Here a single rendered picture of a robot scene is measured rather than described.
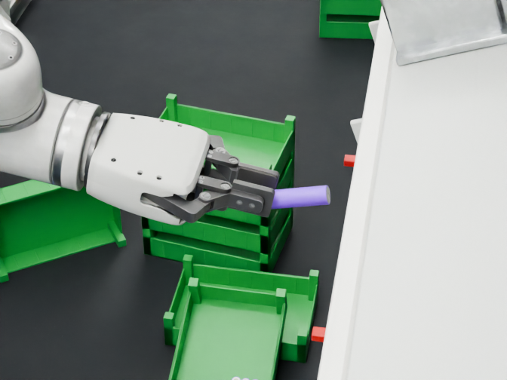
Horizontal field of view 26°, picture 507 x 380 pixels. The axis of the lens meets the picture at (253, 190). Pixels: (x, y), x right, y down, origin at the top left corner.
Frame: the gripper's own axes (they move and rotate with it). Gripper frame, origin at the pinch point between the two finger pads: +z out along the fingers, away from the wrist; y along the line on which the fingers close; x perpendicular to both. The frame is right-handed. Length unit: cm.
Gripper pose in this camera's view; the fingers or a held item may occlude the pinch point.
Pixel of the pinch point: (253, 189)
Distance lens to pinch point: 103.9
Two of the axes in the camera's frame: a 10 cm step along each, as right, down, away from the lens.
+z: 9.7, 2.5, -0.2
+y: -1.7, 6.2, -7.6
